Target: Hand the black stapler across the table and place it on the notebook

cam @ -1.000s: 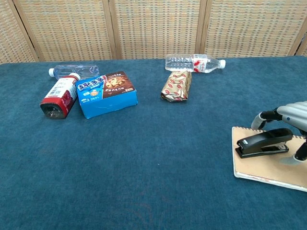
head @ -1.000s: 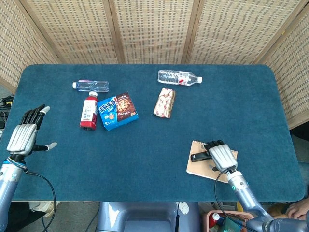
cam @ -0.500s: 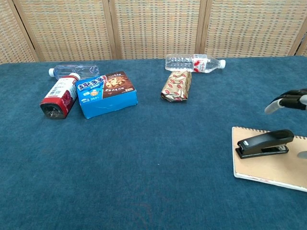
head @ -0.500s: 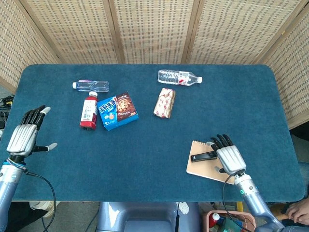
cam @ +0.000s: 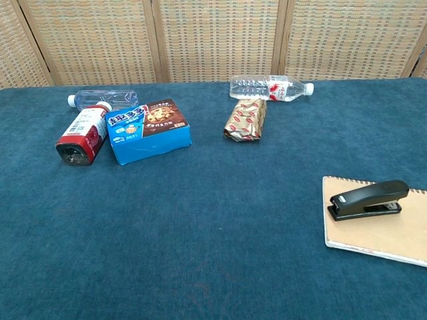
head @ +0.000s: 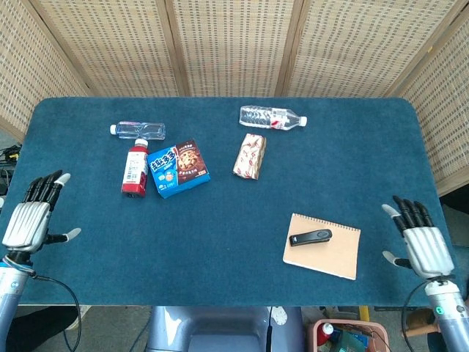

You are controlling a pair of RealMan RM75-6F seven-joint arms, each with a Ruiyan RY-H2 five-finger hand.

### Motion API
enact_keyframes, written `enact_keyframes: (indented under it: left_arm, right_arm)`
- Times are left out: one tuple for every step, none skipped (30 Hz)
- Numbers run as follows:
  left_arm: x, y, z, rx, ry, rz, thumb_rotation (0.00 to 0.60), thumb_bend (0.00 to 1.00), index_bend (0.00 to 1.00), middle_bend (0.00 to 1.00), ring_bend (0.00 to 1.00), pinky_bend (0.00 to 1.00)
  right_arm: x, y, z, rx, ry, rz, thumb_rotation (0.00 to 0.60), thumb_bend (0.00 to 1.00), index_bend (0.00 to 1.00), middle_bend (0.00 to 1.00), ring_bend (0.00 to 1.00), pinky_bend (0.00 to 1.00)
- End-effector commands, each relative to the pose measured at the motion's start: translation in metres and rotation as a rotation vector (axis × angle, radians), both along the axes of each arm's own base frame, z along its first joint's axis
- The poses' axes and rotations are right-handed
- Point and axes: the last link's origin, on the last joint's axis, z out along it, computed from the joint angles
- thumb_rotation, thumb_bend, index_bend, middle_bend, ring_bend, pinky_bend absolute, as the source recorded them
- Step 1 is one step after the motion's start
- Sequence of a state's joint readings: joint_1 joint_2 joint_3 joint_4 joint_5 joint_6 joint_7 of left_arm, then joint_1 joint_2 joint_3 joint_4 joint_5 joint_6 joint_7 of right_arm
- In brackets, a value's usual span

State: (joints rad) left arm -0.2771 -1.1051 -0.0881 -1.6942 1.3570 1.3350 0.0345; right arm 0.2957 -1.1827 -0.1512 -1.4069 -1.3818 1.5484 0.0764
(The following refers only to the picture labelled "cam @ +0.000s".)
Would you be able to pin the tan spiral notebook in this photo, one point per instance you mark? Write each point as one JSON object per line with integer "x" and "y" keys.
{"x": 377, "y": 233}

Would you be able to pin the clear unlabelled plastic bottle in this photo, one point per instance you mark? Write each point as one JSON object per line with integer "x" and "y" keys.
{"x": 100, "y": 97}

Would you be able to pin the blue carpet table cover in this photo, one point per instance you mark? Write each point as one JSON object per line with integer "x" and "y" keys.
{"x": 166, "y": 240}

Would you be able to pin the water bottle red white label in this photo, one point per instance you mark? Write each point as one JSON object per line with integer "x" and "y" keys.
{"x": 253, "y": 87}

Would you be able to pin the red juice bottle white cap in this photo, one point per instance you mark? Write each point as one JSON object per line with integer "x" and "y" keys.
{"x": 83, "y": 133}

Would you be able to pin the gold red snack package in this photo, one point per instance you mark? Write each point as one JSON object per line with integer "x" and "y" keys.
{"x": 245, "y": 120}

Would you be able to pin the blue cookie box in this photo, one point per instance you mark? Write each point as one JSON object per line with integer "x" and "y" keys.
{"x": 150, "y": 143}

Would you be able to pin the black stapler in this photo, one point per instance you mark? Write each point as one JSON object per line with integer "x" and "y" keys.
{"x": 367, "y": 196}

